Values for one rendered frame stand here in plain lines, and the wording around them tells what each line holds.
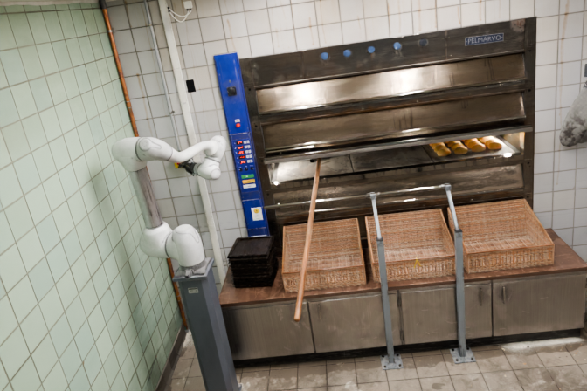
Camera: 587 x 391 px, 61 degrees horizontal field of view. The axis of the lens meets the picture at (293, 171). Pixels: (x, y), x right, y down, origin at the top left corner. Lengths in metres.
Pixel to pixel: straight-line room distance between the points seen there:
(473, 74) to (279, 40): 1.31
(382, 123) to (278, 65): 0.82
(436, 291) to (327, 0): 2.01
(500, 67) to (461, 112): 0.37
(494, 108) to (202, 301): 2.30
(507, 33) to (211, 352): 2.77
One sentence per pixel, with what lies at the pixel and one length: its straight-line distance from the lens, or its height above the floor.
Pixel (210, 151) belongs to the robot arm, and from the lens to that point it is 3.17.
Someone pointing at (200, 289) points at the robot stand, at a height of 0.91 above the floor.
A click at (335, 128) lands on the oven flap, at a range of 3.48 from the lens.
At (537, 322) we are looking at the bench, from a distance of 3.80.
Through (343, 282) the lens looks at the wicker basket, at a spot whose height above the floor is 0.62.
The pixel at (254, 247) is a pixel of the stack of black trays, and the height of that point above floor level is 0.83.
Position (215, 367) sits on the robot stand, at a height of 0.33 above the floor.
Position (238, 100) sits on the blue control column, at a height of 1.83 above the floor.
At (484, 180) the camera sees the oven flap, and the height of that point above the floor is 1.02.
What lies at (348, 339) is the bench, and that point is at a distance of 3.60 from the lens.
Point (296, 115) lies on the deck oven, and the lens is 3.45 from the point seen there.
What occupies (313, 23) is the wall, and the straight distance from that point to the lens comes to 3.36.
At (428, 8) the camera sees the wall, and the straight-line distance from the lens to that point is 3.44.
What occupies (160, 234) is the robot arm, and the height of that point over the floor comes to 1.25.
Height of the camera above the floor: 2.44
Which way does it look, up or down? 19 degrees down
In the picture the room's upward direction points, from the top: 9 degrees counter-clockwise
